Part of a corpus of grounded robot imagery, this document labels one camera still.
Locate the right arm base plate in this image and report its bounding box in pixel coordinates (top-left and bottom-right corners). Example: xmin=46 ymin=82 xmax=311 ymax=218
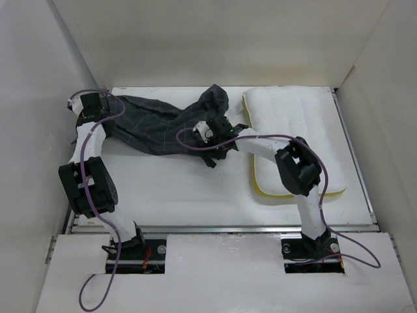
xmin=281 ymin=234 xmax=345 ymax=274

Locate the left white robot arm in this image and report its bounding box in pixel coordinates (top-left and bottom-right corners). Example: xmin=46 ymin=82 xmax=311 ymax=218
xmin=58 ymin=89 xmax=146 ymax=260

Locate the dark grey checked pillowcase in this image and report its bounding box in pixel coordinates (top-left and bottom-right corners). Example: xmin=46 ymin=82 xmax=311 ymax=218
xmin=101 ymin=85 xmax=229 ymax=156

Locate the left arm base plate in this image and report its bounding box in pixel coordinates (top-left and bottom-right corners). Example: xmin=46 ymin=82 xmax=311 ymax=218
xmin=102 ymin=239 xmax=167 ymax=275

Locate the left aluminium frame rail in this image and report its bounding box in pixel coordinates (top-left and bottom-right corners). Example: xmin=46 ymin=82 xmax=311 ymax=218
xmin=44 ymin=87 xmax=111 ymax=265

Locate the white pillow yellow edge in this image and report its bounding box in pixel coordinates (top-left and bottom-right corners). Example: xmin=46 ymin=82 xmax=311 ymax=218
xmin=242 ymin=86 xmax=347 ymax=196

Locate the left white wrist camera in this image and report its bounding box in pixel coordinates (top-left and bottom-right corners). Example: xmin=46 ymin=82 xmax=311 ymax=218
xmin=67 ymin=95 xmax=83 ymax=116

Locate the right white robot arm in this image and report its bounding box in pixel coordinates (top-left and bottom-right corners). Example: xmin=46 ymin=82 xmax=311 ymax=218
xmin=192 ymin=116 xmax=333 ymax=262

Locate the front white foam board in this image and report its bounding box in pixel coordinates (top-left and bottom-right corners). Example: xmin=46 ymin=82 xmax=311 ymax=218
xmin=37 ymin=233 xmax=413 ymax=312

